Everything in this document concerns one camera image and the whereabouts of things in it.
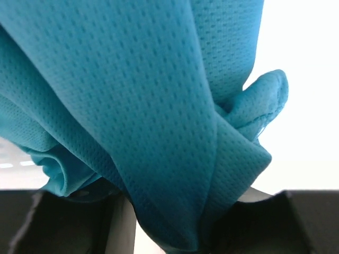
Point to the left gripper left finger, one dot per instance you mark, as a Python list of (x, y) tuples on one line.
[(41, 222)]

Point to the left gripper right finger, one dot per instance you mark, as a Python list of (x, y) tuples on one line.
[(292, 221)]

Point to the teal t shirt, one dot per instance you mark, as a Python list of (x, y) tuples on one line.
[(146, 94)]

